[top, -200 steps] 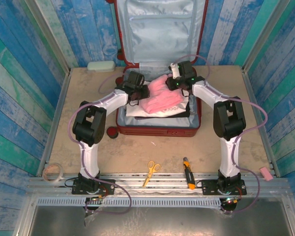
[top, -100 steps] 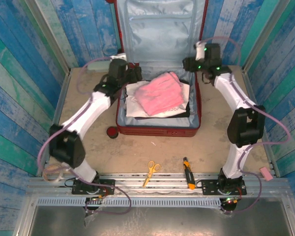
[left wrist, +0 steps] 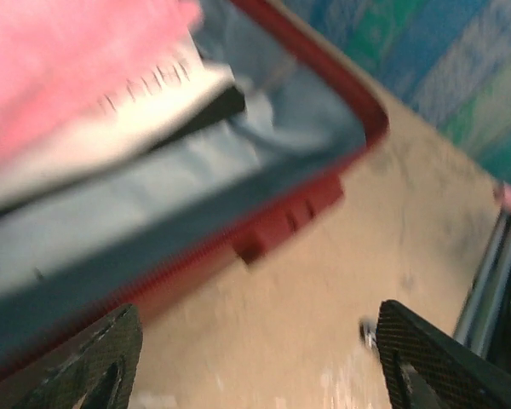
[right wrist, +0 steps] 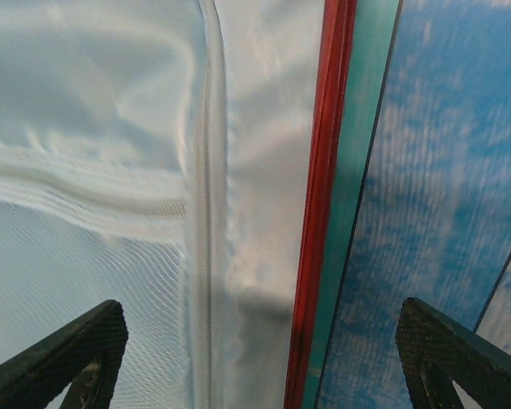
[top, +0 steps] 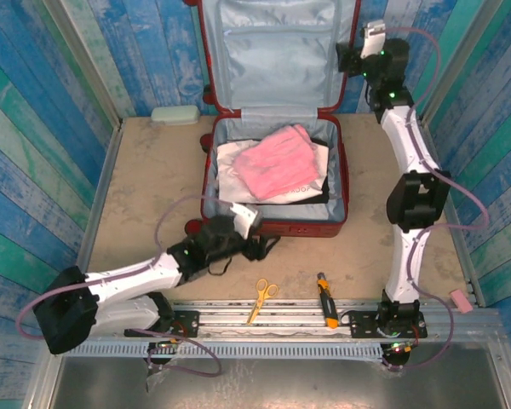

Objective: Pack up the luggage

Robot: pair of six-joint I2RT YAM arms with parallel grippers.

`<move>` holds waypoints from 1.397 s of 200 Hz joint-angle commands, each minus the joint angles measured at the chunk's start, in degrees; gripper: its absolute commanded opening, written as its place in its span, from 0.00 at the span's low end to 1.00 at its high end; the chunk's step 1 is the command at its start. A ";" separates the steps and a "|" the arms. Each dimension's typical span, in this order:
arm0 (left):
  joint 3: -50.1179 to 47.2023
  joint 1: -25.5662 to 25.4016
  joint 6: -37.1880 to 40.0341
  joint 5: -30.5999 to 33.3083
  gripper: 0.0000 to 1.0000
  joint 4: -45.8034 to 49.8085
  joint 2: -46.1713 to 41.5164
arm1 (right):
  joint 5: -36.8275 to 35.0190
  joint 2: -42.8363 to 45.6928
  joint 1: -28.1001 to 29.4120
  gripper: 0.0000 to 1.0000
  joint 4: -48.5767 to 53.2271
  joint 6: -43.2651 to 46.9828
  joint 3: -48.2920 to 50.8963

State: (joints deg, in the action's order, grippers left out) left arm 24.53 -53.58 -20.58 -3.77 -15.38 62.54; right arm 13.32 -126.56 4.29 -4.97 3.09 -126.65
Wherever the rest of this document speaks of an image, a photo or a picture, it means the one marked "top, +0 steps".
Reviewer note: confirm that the red hard-shell suitcase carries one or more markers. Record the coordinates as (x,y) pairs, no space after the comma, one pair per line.
(281,64)

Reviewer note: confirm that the black garment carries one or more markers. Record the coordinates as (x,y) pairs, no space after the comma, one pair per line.
(323,191)

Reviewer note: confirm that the pink towel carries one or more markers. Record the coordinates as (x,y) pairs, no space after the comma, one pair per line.
(277,166)

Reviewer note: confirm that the white t-shirt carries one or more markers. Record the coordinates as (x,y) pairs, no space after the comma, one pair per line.
(230,174)

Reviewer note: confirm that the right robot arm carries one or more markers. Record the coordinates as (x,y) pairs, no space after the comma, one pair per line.
(413,140)

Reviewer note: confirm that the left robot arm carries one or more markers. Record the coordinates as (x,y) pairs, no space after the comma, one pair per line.
(123,277)

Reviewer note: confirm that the yellow scissors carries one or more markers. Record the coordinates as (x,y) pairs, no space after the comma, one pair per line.
(260,294)

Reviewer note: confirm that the yellow black screwdriver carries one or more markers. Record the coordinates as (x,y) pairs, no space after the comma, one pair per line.
(327,300)

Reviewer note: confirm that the small circuit board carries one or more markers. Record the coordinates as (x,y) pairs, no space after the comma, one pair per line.
(164,346)
(398,348)

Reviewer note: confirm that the grey metal sheet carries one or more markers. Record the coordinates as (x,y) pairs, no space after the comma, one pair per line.
(281,383)

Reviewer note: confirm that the mint green case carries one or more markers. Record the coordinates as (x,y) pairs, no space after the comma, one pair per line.
(174,115)

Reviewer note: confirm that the pink eraser block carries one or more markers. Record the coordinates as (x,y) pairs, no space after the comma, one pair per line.
(461,301)

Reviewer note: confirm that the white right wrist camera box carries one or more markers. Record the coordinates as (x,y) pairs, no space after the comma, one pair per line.
(372,38)

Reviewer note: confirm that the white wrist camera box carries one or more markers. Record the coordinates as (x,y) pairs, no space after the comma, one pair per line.
(245,219)
(372,38)

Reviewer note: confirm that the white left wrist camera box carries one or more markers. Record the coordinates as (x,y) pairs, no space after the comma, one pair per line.
(245,219)

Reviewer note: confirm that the aluminium mounting rail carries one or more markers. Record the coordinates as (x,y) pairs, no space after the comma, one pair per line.
(289,324)

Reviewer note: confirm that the aluminium corner post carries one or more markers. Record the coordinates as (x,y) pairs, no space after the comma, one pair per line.
(81,55)
(464,51)

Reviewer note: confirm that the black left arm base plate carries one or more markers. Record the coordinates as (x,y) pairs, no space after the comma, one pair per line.
(187,326)

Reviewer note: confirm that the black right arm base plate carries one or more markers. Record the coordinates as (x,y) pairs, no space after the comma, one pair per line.
(362,326)

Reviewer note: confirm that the aluminium table side rail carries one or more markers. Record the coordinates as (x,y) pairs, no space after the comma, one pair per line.
(466,251)
(104,170)

